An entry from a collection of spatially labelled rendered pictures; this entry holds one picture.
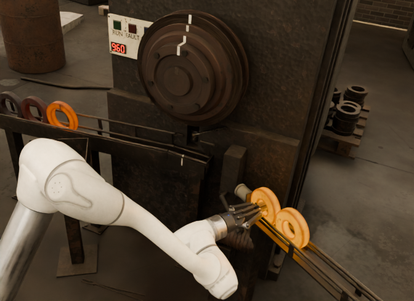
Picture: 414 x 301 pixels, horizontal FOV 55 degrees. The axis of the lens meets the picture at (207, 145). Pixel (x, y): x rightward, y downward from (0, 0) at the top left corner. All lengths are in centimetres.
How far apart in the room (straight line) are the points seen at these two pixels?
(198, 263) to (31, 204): 51
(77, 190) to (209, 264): 54
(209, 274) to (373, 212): 180
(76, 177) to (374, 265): 196
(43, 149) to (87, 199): 21
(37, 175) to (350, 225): 210
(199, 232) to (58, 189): 61
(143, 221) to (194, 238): 30
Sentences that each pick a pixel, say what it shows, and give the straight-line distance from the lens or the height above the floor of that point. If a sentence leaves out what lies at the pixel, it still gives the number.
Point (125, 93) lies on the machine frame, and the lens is 199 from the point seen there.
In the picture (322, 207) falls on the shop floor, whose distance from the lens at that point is 281.
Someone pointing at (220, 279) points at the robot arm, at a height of 69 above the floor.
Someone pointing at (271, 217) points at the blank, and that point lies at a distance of 157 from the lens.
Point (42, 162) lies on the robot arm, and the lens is 108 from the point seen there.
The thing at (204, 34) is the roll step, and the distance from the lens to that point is 151.
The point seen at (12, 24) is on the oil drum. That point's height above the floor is 50.
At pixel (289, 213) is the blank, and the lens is 147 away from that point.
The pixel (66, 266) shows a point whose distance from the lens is 231.
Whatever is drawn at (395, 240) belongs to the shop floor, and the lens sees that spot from 278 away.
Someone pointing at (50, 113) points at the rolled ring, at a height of 69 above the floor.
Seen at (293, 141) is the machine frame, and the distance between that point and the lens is 172.
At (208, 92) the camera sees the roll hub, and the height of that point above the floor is 110.
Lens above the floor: 175
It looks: 33 degrees down
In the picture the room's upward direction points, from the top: 5 degrees clockwise
